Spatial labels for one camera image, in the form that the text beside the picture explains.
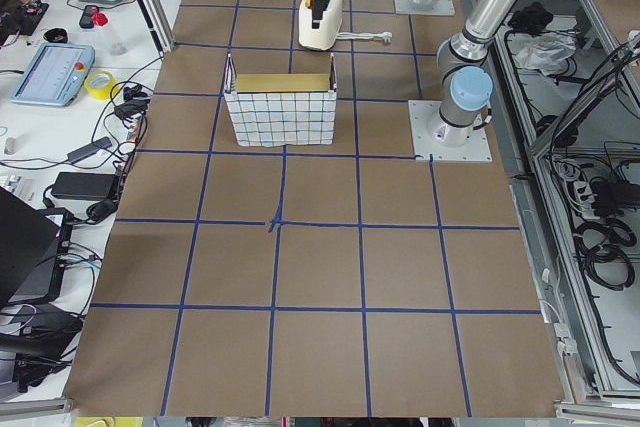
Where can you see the black laptop computer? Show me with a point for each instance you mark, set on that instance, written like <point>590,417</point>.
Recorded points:
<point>33,243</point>

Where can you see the white two-slot toaster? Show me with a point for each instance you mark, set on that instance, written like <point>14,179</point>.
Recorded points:
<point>321,39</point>

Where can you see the black power adapter brick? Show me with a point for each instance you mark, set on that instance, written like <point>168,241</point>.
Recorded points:
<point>84,186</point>

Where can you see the blue teach pendant near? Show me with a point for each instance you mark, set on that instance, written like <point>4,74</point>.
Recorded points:
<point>55,75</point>

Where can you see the wire basket with wooden insert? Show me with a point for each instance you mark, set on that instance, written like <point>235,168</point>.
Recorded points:
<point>272,110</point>

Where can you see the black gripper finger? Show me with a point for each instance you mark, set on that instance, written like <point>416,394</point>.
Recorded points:
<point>317,9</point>

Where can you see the yellow tape roll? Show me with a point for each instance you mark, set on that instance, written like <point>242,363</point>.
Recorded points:
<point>101,85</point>

